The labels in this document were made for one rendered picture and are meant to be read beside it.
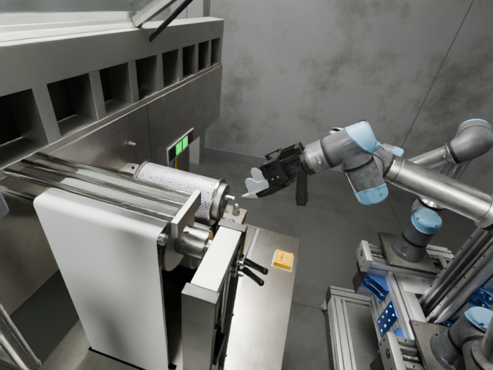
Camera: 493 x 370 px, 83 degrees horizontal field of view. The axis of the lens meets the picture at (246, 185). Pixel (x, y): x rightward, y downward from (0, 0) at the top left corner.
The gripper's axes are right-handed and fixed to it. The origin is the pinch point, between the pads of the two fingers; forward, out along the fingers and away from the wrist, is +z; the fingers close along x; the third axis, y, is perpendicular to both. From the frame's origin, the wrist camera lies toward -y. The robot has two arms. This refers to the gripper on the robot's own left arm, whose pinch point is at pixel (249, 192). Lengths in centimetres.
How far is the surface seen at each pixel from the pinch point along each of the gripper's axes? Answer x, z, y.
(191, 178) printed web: 0.9, 13.1, 11.8
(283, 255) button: -16.3, 13.2, -39.0
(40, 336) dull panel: 40, 52, 3
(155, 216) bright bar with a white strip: 32.7, -1.9, 17.3
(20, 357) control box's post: 56, -1, 18
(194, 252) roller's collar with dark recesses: 28.6, 0.9, 5.4
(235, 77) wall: -236, 76, 26
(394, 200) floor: -234, -16, -185
